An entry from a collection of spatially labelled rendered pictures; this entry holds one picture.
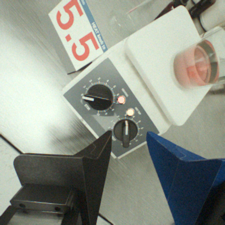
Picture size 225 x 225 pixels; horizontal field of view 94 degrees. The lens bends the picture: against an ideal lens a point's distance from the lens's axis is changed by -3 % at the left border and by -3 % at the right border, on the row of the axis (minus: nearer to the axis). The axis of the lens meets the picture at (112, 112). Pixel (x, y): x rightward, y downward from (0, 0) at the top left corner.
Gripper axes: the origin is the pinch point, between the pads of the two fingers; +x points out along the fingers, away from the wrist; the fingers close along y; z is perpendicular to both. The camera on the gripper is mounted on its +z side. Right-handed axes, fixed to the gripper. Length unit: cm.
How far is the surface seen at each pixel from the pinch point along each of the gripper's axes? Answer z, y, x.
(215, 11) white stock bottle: 21.8, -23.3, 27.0
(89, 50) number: 9.2, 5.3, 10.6
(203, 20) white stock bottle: 20.9, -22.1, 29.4
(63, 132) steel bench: -2.4, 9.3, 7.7
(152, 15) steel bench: 18.6, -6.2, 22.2
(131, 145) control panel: -3.7, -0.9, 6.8
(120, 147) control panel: -3.9, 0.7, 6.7
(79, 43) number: 10.3, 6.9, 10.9
